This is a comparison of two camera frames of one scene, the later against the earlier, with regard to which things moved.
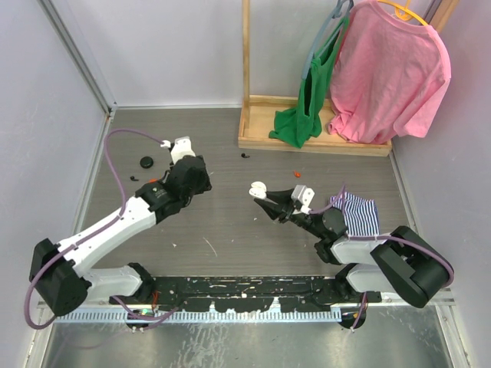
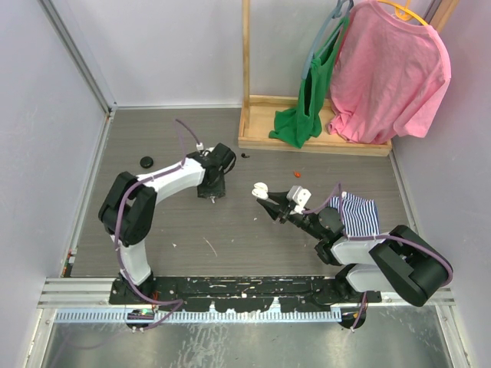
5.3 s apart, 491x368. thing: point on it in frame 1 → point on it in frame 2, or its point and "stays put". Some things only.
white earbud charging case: [258, 189] stays put
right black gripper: [285, 207] stays put
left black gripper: [203, 184] → [219, 190]
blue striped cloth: [360, 214] stays put
